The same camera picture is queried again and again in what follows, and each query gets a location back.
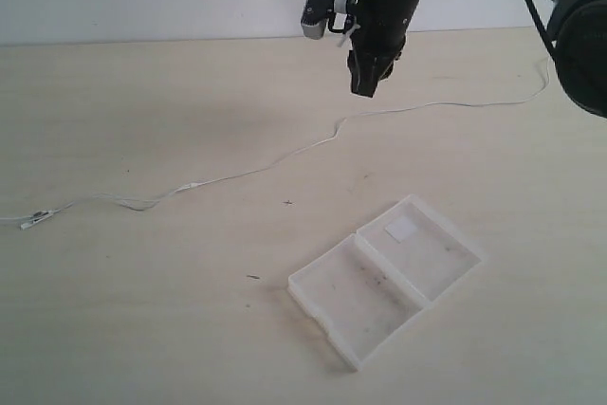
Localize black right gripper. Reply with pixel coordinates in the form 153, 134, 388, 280
347, 0, 419, 98

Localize white wired earphones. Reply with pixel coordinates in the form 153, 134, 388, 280
0, 56, 554, 230

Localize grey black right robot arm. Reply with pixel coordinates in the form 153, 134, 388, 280
346, 0, 606, 117

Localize white label sticker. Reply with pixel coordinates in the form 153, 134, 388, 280
384, 216, 418, 243

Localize clear plastic storage case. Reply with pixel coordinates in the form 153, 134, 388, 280
287, 194, 484, 371

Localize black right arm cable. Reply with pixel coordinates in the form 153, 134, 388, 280
515, 0, 557, 63

